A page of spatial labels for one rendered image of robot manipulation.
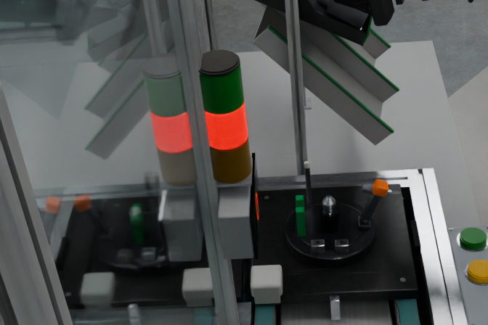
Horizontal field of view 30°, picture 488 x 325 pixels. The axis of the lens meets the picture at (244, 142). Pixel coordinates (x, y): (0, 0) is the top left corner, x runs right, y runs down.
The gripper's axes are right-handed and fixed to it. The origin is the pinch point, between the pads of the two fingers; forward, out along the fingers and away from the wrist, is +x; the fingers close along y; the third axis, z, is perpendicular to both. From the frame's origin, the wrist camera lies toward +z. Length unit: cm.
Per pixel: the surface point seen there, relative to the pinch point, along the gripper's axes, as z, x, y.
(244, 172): 0, 2, 50
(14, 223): 36, -20, 108
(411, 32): -105, 52, -206
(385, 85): -22.3, 2.4, -8.1
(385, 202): -30.4, -0.7, 16.2
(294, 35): -2.2, 8.8, 9.6
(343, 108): -18.6, 6.2, 5.3
